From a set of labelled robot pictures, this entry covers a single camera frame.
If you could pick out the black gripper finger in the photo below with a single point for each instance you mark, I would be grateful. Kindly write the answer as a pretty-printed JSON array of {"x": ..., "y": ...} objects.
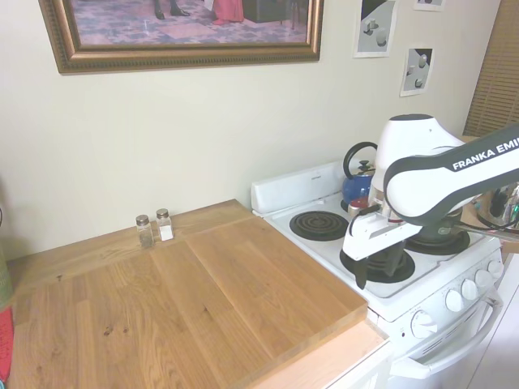
[
  {"x": 395, "y": 261},
  {"x": 361, "y": 275}
]

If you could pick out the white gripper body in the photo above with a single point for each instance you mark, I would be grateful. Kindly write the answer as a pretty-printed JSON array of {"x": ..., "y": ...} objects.
[{"x": 377, "y": 237}]

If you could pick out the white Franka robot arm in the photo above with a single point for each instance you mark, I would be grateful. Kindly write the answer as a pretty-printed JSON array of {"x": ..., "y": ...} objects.
[{"x": 425, "y": 178}]

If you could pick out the small black coil burner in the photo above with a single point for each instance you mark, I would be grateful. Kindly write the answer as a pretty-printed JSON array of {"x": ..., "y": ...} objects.
[
  {"x": 381, "y": 269},
  {"x": 318, "y": 225}
]

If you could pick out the white electric stove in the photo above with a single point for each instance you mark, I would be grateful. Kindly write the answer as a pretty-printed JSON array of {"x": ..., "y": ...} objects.
[{"x": 425, "y": 291}]

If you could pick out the blue enamel kettle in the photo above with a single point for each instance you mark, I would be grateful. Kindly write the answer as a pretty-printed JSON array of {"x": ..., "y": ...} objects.
[{"x": 357, "y": 189}]

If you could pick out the large black coil burner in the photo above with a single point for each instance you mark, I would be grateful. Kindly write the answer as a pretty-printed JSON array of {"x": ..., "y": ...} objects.
[{"x": 458, "y": 246}]

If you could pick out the white stove knob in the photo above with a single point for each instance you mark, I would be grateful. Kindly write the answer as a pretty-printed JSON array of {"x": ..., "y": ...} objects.
[
  {"x": 483, "y": 279},
  {"x": 454, "y": 300},
  {"x": 422, "y": 324},
  {"x": 495, "y": 269},
  {"x": 469, "y": 289}
]

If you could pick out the chrome electric kettle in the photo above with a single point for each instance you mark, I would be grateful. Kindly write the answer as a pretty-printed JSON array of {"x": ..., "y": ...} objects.
[{"x": 496, "y": 210}]

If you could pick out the small grey paper print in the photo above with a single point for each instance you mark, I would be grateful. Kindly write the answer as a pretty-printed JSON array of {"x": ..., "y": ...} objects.
[{"x": 417, "y": 73}]

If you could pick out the large wooden butcher board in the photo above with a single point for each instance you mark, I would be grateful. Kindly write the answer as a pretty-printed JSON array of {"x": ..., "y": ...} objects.
[{"x": 182, "y": 300}]

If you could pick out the glass salt shaker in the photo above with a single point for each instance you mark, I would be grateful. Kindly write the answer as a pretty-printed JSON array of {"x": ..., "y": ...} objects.
[{"x": 165, "y": 229}]

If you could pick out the brown window blind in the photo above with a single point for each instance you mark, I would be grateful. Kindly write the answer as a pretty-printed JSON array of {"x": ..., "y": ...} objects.
[{"x": 496, "y": 73}]

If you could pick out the large grey paper print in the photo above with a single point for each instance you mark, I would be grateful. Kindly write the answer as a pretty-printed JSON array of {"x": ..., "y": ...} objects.
[{"x": 373, "y": 28}]

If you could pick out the glass pepper shaker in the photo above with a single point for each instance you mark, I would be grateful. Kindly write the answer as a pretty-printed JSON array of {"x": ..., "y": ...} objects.
[{"x": 144, "y": 235}]

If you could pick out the cropped grey paper print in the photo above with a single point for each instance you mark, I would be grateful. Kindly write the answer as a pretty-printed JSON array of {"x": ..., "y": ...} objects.
[{"x": 429, "y": 4}]

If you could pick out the gold framed painting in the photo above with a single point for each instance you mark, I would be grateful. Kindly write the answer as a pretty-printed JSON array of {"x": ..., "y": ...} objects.
[{"x": 65, "y": 48}]

